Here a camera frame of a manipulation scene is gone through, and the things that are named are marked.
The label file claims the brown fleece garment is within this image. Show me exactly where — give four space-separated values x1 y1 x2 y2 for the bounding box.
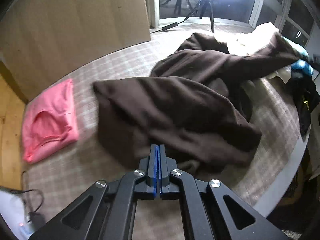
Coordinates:
93 33 299 172

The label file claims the plaid beige table cloth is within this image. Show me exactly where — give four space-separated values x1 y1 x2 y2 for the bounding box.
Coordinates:
22 22 301 240

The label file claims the black power adapter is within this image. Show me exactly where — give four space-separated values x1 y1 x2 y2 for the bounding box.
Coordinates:
28 212 46 231

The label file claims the folded pink shirt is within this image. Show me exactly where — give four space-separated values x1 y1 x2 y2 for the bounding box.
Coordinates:
22 79 79 164

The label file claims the knotty pine wood panel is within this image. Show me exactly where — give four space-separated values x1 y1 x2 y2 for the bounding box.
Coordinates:
1 63 25 190

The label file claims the black garment yellow print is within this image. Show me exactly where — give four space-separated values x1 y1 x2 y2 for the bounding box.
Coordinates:
287 69 319 137

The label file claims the cream white garment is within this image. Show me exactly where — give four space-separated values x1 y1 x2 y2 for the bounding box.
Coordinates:
227 22 296 83

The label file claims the blue garment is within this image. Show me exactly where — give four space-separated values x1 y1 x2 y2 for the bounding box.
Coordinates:
281 36 315 77

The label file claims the light wood board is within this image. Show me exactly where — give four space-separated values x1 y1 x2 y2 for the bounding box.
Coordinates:
1 0 150 100

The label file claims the black inline cable switch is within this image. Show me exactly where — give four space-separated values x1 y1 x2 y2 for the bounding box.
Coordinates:
162 22 178 31

